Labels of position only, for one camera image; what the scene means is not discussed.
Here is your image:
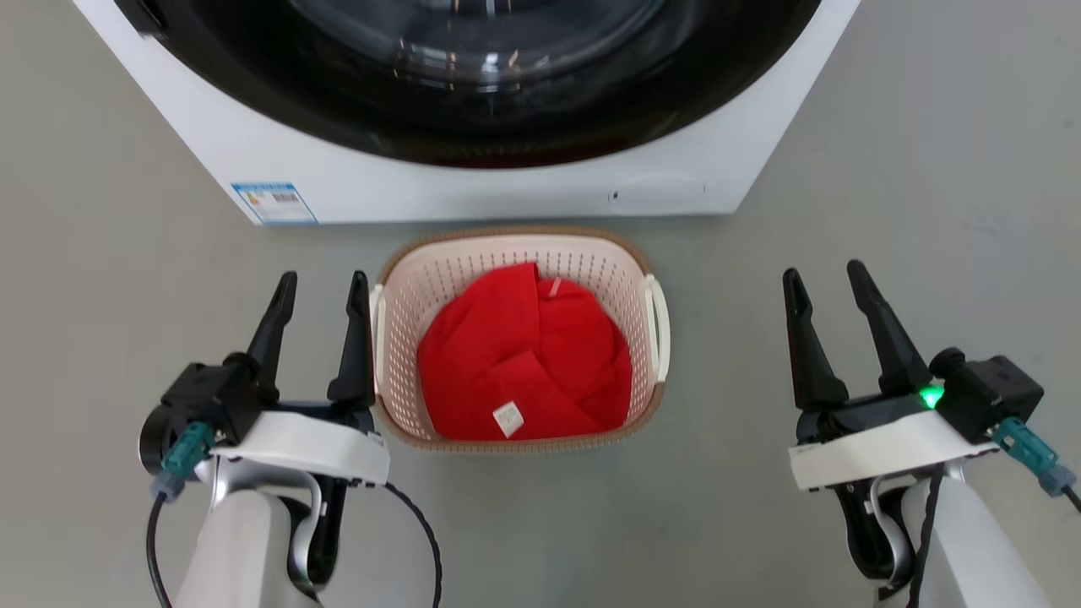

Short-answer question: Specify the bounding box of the right gripper white-banded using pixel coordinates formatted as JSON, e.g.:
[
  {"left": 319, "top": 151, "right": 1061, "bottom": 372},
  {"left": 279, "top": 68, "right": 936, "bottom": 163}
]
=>
[{"left": 781, "top": 258, "right": 999, "bottom": 492}]

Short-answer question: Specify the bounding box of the left gripper white-banded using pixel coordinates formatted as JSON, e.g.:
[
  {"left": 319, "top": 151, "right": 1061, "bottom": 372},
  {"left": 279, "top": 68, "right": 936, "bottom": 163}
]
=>
[{"left": 210, "top": 269, "right": 392, "bottom": 487}]

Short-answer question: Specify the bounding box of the beige perforated plastic laundry basket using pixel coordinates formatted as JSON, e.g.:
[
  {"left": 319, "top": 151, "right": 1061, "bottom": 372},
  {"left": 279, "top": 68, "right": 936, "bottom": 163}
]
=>
[{"left": 369, "top": 225, "right": 673, "bottom": 456}]

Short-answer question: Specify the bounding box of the blue energy label sticker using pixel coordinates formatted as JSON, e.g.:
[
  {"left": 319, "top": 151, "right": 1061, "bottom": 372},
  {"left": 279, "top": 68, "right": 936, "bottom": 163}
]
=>
[{"left": 230, "top": 181, "right": 320, "bottom": 227}]

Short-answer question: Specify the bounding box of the red garment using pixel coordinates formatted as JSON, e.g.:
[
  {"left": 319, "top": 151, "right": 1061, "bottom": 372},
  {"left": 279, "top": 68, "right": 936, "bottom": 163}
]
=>
[{"left": 416, "top": 261, "right": 635, "bottom": 442}]

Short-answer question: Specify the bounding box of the white square garment tag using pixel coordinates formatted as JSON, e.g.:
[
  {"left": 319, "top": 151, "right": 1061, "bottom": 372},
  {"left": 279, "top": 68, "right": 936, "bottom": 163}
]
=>
[{"left": 492, "top": 401, "right": 526, "bottom": 440}]

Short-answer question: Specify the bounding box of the white front-load washing machine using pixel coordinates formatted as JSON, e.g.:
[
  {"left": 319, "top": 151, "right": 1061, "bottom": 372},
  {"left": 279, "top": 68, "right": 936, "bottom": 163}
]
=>
[{"left": 72, "top": 0, "right": 863, "bottom": 227}]

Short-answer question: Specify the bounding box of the oval white filter cover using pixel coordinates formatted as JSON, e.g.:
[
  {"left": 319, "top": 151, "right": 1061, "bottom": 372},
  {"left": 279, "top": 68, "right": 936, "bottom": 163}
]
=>
[{"left": 607, "top": 172, "right": 707, "bottom": 207}]

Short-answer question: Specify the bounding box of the round black washer door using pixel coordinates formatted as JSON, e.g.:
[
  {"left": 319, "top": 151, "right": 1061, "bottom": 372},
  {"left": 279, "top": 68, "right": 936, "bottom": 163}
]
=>
[{"left": 113, "top": 0, "right": 823, "bottom": 169}]

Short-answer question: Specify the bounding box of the teal left camera cable plug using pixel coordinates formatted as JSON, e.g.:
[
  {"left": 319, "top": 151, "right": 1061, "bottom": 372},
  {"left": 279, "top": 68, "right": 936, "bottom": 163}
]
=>
[{"left": 149, "top": 421, "right": 217, "bottom": 501}]

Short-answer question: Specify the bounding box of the teal camera cable plug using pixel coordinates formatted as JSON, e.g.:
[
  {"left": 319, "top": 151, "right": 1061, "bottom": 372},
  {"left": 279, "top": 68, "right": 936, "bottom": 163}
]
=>
[
  {"left": 149, "top": 421, "right": 217, "bottom": 501},
  {"left": 991, "top": 417, "right": 1078, "bottom": 498}
]

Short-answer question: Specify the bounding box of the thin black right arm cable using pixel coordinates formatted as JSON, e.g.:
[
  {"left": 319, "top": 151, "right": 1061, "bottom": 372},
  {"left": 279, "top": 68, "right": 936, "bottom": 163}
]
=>
[{"left": 907, "top": 464, "right": 948, "bottom": 608}]

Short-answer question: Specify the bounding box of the teal right camera cable plug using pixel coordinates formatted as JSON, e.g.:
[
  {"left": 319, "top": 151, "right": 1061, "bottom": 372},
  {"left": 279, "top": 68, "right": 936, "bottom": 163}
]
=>
[{"left": 991, "top": 417, "right": 1078, "bottom": 498}]

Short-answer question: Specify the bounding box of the looping black left arm cable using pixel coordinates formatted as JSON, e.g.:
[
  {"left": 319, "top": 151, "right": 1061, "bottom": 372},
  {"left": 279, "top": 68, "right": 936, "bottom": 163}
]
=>
[{"left": 383, "top": 481, "right": 443, "bottom": 608}]

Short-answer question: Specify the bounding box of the thin black left camera cable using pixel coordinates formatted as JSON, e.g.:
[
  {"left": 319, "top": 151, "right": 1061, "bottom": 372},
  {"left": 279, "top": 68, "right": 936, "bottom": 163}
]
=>
[{"left": 144, "top": 493, "right": 175, "bottom": 608}]

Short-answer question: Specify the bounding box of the black washer door handle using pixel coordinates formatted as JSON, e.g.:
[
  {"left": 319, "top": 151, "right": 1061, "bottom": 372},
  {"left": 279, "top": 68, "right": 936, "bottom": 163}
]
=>
[{"left": 131, "top": 0, "right": 171, "bottom": 35}]

